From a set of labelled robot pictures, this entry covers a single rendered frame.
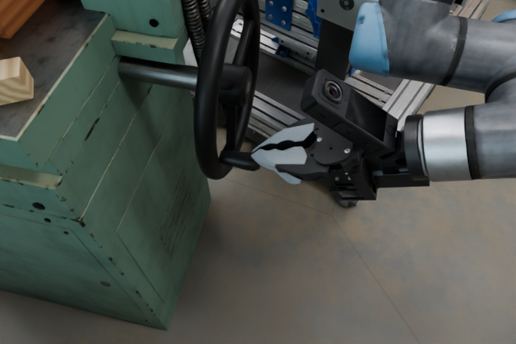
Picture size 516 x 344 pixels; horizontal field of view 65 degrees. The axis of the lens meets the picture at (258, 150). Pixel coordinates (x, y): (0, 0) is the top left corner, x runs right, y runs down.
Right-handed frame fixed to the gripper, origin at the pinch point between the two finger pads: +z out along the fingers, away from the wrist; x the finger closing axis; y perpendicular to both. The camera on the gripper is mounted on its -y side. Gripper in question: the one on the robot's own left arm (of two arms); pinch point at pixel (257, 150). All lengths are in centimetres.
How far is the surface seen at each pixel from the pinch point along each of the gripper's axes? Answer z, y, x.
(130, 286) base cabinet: 40.6, 24.1, -12.9
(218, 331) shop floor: 48, 67, -10
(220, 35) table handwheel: -0.6, -13.7, 6.3
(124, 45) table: 17.6, -14.5, 9.8
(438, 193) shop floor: -4, 98, 53
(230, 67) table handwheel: 5.5, -5.1, 11.7
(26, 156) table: 18.2, -16.6, -11.2
